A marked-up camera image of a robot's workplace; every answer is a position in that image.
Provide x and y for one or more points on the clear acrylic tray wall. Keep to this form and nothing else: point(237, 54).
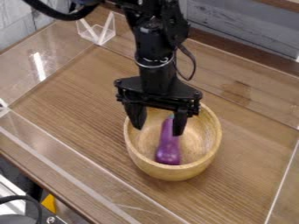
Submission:
point(101, 196)

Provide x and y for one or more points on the purple toy eggplant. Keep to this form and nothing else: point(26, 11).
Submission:
point(169, 151)

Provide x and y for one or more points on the yellow tag under table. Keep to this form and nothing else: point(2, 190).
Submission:
point(50, 204)

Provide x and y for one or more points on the clear acrylic corner bracket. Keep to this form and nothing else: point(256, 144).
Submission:
point(100, 34)

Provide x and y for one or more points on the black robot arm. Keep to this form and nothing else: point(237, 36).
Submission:
point(161, 30)

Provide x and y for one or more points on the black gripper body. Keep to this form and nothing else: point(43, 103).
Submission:
point(158, 89)

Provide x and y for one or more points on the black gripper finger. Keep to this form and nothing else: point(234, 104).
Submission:
point(137, 114)
point(180, 121)

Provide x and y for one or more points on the brown wooden bowl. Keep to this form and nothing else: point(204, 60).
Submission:
point(200, 143)

